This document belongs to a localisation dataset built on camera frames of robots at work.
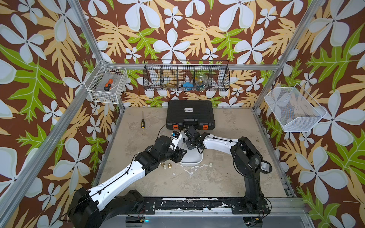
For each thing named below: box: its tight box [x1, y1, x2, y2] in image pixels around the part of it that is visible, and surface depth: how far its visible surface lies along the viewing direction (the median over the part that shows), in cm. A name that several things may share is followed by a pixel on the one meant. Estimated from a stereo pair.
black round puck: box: [259, 160, 273, 174], surface depth 88 cm
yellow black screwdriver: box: [141, 110, 145, 130], surface depth 110 cm
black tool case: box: [165, 99, 216, 131], surface depth 109 cm
